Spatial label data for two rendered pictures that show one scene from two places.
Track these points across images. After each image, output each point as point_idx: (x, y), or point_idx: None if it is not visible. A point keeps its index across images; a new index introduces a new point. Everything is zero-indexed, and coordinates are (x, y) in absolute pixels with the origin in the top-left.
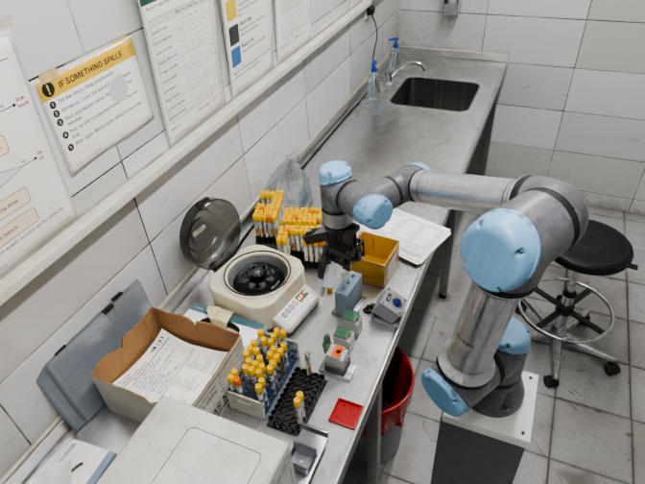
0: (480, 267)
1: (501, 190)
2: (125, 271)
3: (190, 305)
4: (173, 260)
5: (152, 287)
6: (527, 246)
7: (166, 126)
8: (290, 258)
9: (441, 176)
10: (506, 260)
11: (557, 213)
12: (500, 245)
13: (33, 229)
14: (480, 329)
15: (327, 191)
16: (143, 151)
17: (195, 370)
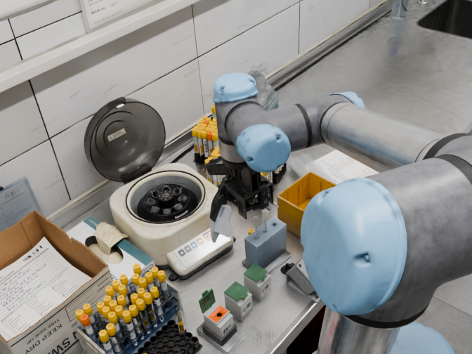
0: (317, 265)
1: (417, 149)
2: (11, 164)
3: (95, 217)
4: (81, 163)
5: (48, 188)
6: (378, 251)
7: (83, 6)
8: (209, 187)
9: (359, 114)
10: (343, 267)
11: (459, 206)
12: (338, 239)
13: None
14: (337, 353)
15: (219, 111)
16: (48, 31)
17: (57, 293)
